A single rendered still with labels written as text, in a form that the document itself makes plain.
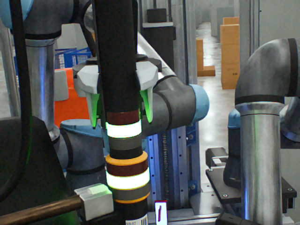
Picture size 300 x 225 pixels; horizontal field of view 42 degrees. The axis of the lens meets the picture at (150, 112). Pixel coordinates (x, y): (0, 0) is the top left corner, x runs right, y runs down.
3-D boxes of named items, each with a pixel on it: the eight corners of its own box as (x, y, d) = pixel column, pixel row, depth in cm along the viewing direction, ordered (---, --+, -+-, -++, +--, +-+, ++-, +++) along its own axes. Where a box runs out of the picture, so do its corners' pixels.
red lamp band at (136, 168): (117, 180, 38) (116, 168, 37) (99, 167, 41) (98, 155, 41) (156, 169, 40) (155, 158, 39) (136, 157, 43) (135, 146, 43)
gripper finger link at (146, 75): (174, 132, 37) (151, 111, 46) (171, 70, 36) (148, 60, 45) (142, 137, 37) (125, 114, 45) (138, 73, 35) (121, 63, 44)
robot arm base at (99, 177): (66, 184, 127) (63, 156, 124) (113, 181, 128) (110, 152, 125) (59, 207, 112) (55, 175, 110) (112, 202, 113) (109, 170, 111)
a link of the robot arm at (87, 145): (112, 162, 116) (108, 118, 113) (71, 176, 108) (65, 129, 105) (93, 153, 126) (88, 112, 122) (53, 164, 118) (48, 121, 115)
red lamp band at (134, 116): (115, 127, 37) (114, 114, 37) (101, 119, 40) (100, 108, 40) (146, 120, 39) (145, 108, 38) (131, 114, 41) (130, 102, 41)
